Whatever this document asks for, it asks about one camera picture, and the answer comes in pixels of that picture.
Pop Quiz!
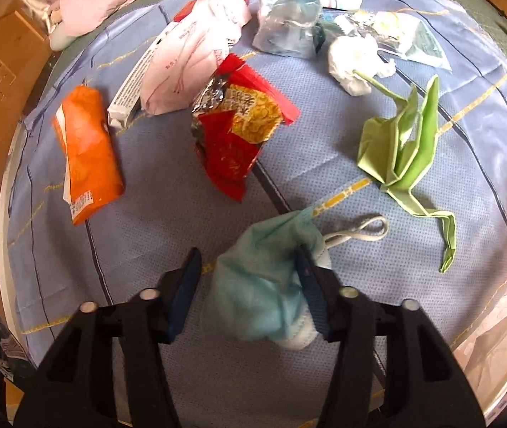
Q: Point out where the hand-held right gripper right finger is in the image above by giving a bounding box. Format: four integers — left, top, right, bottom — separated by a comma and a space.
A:
295, 245, 486, 428

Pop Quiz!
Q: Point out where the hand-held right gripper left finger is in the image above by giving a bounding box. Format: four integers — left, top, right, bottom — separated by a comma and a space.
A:
15, 247, 203, 428

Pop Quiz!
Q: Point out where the blue face mask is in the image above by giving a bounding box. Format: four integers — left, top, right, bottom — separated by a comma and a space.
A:
202, 207, 390, 351

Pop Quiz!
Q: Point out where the orange snack packet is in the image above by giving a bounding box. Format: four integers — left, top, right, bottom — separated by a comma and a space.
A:
52, 86, 126, 226

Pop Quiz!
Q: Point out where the green paper crane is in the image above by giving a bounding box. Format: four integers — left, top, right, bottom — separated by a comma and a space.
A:
352, 70, 458, 274

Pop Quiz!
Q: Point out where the white waste bin with liner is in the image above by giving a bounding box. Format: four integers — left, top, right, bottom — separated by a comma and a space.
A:
452, 274, 507, 424

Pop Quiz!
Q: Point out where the pink plastic bag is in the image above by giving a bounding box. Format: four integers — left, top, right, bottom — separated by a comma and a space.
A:
140, 0, 253, 117

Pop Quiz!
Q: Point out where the blue checked blanket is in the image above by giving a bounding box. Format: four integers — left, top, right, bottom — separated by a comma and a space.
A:
7, 0, 507, 428

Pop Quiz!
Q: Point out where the red snack wrapper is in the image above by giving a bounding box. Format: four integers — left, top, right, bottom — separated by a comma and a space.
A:
191, 52, 301, 202

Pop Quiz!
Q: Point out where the white printed carton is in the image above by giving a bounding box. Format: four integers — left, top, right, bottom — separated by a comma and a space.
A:
107, 22, 178, 128

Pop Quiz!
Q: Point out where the crumpled white tissue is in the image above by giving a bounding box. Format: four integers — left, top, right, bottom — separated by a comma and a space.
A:
327, 34, 397, 96

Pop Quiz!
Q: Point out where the clear crumpled plastic bag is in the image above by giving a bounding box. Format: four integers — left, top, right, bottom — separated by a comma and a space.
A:
252, 0, 325, 58

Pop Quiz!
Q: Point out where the clear wrapper with green print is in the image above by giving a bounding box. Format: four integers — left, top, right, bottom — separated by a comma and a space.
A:
325, 9, 452, 72

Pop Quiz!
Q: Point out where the white cloth bundle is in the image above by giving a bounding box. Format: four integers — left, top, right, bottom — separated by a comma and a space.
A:
6, 0, 63, 34

